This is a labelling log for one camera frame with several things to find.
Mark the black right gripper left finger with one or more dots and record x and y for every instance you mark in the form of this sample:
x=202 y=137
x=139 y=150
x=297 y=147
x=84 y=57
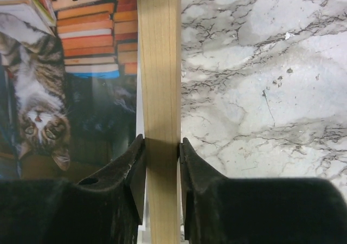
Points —
x=106 y=207

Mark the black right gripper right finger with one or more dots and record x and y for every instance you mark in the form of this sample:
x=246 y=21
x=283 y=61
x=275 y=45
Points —
x=219 y=209

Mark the cat and books photo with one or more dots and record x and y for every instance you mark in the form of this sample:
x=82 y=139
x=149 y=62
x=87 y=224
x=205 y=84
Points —
x=68 y=86

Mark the light wooden picture frame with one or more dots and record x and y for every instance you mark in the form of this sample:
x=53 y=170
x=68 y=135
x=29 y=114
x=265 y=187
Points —
x=160 y=48

